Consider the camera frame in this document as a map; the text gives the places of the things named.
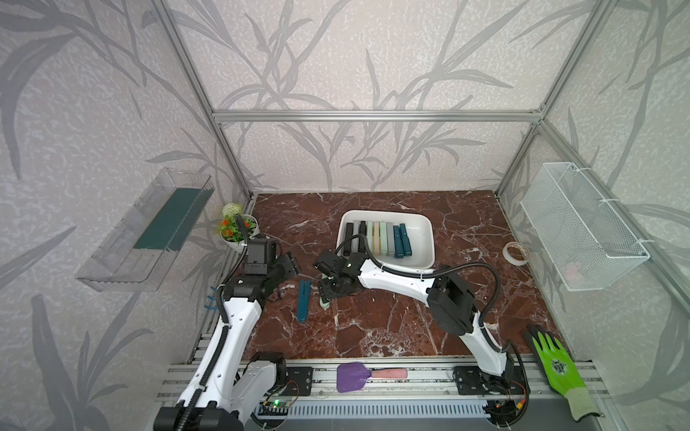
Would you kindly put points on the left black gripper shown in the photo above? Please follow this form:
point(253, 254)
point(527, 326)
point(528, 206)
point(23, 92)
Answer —
point(289, 264)

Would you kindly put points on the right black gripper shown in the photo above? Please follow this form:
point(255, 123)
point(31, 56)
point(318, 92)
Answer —
point(325, 295)

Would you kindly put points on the dark teal pliers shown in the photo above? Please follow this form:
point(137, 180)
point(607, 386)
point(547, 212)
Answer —
point(304, 294)
point(406, 243)

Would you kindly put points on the beige pliers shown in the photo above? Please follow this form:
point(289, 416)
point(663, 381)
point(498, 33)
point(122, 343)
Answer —
point(376, 238)

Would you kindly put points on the mint green pliers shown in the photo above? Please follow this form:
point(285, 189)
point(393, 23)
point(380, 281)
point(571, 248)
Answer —
point(370, 236)

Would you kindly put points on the pale green pliers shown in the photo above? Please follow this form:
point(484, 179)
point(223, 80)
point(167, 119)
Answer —
point(383, 238)

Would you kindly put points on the light green pliers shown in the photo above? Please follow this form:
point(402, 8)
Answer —
point(324, 303)

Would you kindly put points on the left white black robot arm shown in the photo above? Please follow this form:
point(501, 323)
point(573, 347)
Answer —
point(222, 395)

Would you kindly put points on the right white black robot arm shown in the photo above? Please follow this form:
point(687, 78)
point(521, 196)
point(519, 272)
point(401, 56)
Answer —
point(448, 297)

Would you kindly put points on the potted artificial flower plant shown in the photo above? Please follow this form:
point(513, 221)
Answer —
point(236, 228)

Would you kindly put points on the purple pink spatula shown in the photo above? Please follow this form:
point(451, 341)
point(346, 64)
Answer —
point(354, 376)

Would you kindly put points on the clear tape roll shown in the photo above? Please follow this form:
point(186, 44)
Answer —
point(516, 254)

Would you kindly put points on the green white work glove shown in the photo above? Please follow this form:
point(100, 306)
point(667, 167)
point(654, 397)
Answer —
point(561, 372)

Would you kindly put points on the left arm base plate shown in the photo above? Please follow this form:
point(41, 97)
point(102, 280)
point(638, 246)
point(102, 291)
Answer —
point(298, 382)

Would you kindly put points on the clear plastic wall shelf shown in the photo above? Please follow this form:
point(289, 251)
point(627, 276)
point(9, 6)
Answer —
point(142, 248)

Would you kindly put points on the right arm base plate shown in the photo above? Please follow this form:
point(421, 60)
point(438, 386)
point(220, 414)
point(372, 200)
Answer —
point(470, 380)

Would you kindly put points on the white wire mesh basket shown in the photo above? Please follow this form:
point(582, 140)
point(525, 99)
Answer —
point(588, 242)

